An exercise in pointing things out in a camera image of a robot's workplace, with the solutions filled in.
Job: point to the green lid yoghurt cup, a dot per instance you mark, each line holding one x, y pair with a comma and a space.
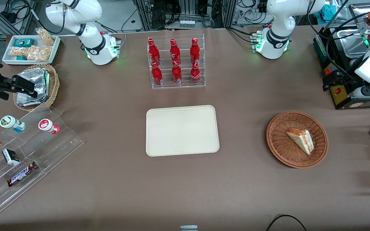
11, 123

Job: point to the clear acrylic bottle rack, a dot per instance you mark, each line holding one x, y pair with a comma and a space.
201, 81

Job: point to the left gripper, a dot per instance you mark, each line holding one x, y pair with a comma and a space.
343, 79

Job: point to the tan wicker basket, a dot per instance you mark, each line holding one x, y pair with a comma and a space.
54, 85

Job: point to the aluminium frame rack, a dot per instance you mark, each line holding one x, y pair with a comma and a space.
226, 12

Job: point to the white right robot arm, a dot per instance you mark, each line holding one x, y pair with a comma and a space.
75, 16

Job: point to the foil wrapped packages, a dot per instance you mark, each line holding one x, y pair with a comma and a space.
32, 85

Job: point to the brown round wicker basket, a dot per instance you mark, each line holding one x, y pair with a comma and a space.
281, 144

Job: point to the grey metal bracket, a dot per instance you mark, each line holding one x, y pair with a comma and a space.
189, 228

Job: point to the clear bag of puffed snacks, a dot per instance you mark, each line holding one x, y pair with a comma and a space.
19, 51
45, 37
40, 53

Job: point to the white rectangular snack tray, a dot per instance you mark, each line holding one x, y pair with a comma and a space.
55, 45

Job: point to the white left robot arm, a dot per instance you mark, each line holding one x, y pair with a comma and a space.
278, 22

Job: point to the Snickers chocolate bar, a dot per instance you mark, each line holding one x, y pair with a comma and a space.
22, 174

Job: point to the triangular sandwich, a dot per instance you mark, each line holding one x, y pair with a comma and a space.
302, 139

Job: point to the red lid yoghurt cup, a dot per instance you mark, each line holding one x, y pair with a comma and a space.
47, 125

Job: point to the steel pan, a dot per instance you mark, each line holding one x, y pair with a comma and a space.
353, 43

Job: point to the red cola bottle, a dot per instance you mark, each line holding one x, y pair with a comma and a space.
195, 53
154, 53
177, 74
195, 75
156, 76
174, 53

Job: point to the small black white box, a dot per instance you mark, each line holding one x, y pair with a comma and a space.
11, 157

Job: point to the teal cloth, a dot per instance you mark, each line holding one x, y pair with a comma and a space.
329, 12

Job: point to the beige rectangular tray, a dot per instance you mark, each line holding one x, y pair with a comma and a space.
181, 131

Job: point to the teal snack packet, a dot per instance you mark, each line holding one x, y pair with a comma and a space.
23, 42

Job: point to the black yellow food warmer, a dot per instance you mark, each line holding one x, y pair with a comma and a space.
344, 99

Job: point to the clear acrylic stepped shelf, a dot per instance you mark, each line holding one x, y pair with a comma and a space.
53, 150

